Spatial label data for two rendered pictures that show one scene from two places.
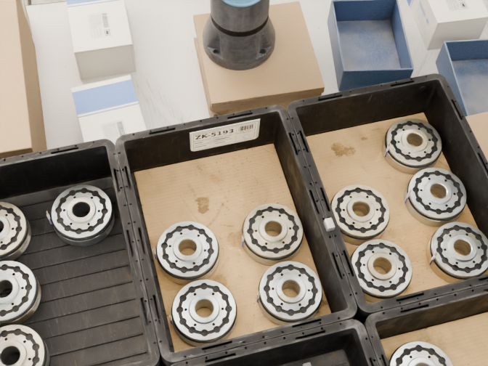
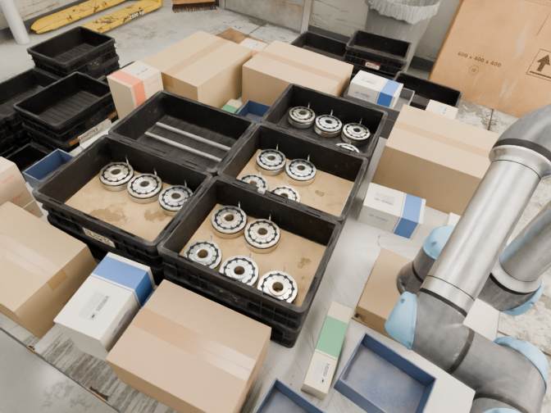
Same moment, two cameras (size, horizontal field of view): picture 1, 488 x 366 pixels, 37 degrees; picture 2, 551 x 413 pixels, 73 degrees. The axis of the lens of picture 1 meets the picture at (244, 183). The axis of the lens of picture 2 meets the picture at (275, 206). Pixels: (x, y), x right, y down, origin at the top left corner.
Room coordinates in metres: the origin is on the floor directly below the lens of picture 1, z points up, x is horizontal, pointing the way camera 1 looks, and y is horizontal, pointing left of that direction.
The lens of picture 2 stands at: (1.02, -0.70, 1.71)
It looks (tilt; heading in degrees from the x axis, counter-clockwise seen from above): 48 degrees down; 128
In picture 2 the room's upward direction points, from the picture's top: 7 degrees clockwise
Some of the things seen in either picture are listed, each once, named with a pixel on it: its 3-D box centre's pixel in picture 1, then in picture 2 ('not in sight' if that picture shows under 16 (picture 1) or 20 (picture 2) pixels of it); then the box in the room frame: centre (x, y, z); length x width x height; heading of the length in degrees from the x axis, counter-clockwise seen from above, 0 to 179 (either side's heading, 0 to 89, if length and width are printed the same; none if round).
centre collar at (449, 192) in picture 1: (438, 191); (239, 270); (0.64, -0.34, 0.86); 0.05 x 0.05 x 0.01
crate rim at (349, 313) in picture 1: (229, 224); (295, 169); (0.52, 0.02, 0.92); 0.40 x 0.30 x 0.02; 19
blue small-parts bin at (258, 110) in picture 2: not in sight; (254, 122); (0.10, 0.27, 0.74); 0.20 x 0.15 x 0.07; 111
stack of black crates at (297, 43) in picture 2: not in sight; (318, 67); (-0.48, 1.55, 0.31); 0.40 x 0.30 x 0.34; 15
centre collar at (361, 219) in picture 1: (360, 209); (262, 232); (0.60, -0.20, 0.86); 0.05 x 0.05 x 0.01
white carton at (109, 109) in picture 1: (114, 133); (390, 211); (0.78, 0.26, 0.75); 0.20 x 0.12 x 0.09; 22
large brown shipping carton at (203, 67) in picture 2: not in sight; (200, 76); (-0.25, 0.27, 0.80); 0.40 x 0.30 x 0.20; 102
